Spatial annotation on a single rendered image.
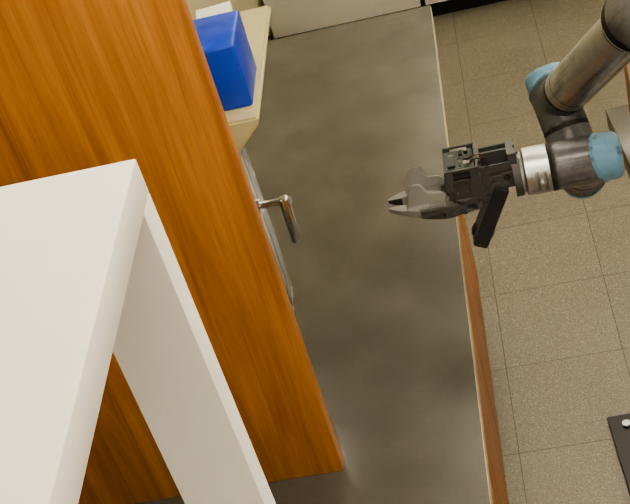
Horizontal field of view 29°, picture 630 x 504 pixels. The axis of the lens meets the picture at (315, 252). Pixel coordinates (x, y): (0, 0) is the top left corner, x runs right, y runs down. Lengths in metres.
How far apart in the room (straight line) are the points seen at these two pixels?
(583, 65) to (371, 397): 0.60
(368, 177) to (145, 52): 1.06
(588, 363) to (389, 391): 1.40
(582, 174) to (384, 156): 0.66
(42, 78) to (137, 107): 0.11
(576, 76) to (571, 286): 1.67
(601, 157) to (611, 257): 1.70
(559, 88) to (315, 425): 0.64
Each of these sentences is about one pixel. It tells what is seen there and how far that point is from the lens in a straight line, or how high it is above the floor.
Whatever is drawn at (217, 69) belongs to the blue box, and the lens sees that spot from 1.56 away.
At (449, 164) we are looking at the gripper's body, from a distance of 1.90.
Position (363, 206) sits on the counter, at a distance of 2.34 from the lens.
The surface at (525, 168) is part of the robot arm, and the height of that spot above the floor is 1.19.
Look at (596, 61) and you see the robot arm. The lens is 1.84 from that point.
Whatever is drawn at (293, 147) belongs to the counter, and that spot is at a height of 0.94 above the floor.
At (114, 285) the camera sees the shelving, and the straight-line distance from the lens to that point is 0.52.
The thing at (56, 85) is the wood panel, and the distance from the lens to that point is 1.47.
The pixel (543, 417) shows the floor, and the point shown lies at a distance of 3.16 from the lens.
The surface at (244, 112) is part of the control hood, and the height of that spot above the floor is 1.51.
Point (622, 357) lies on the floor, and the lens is 3.28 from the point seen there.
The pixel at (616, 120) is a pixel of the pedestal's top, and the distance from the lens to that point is 2.44.
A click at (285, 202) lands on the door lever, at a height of 1.20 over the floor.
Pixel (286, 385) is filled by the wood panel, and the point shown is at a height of 1.13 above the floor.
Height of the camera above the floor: 2.26
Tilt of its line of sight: 36 degrees down
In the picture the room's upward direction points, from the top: 18 degrees counter-clockwise
